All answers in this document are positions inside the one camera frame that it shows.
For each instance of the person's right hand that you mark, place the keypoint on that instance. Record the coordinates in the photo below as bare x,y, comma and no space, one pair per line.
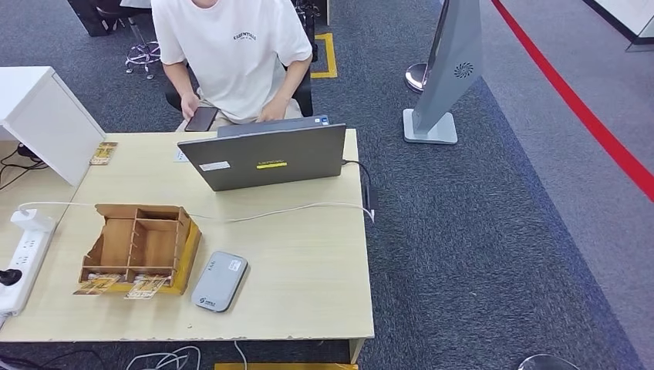
190,103

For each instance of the person's left hand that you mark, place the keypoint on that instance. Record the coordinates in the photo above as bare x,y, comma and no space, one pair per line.
273,110

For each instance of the black smartphone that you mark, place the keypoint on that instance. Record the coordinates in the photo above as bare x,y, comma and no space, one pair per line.
202,119

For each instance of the white ID card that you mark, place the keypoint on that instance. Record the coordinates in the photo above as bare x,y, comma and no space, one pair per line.
181,156

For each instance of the wooden card organizer box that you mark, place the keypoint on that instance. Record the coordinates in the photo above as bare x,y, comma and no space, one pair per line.
148,240

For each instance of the person's right forearm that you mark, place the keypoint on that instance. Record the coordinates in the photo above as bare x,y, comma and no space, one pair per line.
178,80

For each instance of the person's left forearm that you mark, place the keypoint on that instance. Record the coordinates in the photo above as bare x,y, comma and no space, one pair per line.
294,79

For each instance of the person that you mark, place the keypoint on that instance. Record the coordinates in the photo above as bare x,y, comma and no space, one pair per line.
232,61

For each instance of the stack of patterned key cards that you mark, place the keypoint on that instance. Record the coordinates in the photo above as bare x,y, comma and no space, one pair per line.
103,153

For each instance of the grey card reader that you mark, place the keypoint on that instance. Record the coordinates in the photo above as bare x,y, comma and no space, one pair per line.
219,282

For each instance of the grey laptop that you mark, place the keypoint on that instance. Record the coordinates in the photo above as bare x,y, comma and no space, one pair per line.
265,161

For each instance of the chrome stool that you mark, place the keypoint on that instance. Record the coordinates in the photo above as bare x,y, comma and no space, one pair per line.
142,53

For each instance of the yellow floor tape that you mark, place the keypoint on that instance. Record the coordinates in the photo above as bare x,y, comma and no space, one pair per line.
329,56

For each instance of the black tripod stand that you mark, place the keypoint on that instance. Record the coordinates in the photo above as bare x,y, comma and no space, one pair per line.
309,15

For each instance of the black bag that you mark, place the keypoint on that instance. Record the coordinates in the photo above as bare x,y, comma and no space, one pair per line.
87,15

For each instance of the white cabinet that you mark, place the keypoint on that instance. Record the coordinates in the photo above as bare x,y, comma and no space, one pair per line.
51,122

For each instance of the chrome stanchion base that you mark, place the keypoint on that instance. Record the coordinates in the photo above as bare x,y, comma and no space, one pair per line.
415,77
549,362

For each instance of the grey kiosk pillar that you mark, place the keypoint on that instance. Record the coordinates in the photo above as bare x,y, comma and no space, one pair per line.
452,64

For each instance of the white charger plug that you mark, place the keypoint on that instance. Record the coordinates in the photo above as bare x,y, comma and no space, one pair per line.
33,220

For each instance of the white power strip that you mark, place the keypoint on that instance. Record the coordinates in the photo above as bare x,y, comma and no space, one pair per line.
25,270

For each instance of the black power plug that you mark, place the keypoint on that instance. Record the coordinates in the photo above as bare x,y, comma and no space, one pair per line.
9,277

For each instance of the pale wooden desk leg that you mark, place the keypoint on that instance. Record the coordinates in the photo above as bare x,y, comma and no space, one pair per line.
356,351

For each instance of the red floor tape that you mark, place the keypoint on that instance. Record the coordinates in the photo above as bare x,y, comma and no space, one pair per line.
587,120

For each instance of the white partition with black base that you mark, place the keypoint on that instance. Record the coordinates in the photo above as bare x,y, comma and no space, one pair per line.
626,10

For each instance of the grey angled frame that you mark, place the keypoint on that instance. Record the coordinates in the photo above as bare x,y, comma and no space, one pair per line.
641,43

